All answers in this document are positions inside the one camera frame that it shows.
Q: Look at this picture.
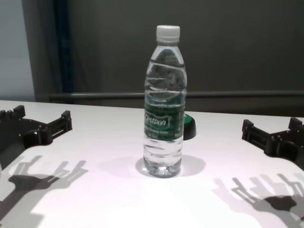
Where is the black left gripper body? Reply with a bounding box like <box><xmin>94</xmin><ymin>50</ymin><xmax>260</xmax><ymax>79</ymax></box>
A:
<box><xmin>0</xmin><ymin>117</ymin><xmax>53</xmax><ymax>155</ymax></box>

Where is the thin grey horizontal rail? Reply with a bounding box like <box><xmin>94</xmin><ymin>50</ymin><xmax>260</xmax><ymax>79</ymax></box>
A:
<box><xmin>48</xmin><ymin>92</ymin><xmax>304</xmax><ymax>102</ymax></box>

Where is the dark blue vertical post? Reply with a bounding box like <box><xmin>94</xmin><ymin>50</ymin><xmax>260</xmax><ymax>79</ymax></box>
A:
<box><xmin>56</xmin><ymin>0</ymin><xmax>72</xmax><ymax>95</ymax></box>

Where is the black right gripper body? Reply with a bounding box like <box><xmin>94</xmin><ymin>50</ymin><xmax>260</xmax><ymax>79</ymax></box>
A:
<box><xmin>270</xmin><ymin>130</ymin><xmax>304</xmax><ymax>171</ymax></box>

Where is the clear water bottle green label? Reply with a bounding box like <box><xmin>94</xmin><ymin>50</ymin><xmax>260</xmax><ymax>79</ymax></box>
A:
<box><xmin>142</xmin><ymin>25</ymin><xmax>187</xmax><ymax>178</ymax></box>

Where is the green YES button black base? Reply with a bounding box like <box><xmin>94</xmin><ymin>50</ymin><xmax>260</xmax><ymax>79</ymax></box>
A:
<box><xmin>181</xmin><ymin>114</ymin><xmax>198</xmax><ymax>141</ymax></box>

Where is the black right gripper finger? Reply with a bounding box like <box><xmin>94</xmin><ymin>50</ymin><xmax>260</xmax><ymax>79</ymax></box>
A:
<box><xmin>288</xmin><ymin>117</ymin><xmax>304</xmax><ymax>133</ymax></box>
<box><xmin>241</xmin><ymin>119</ymin><xmax>274</xmax><ymax>152</ymax></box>

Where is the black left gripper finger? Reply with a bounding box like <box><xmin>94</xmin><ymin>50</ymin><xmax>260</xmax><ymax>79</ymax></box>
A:
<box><xmin>0</xmin><ymin>105</ymin><xmax>26</xmax><ymax>121</ymax></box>
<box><xmin>35</xmin><ymin>110</ymin><xmax>73</xmax><ymax>145</ymax></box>

